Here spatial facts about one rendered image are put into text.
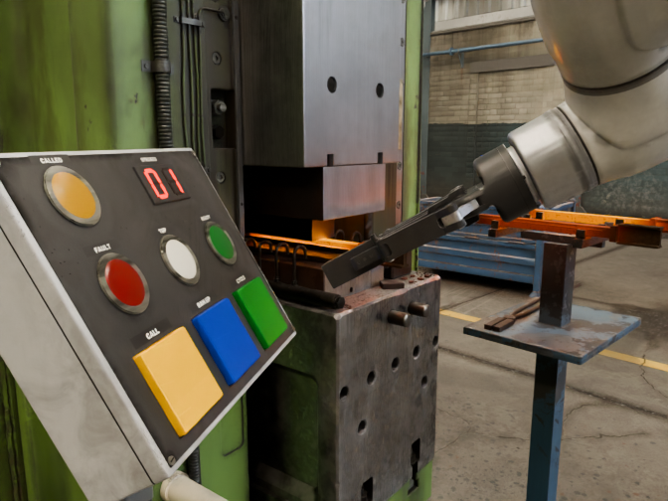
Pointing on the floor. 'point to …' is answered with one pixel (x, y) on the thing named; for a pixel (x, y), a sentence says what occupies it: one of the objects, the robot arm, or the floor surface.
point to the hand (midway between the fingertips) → (354, 262)
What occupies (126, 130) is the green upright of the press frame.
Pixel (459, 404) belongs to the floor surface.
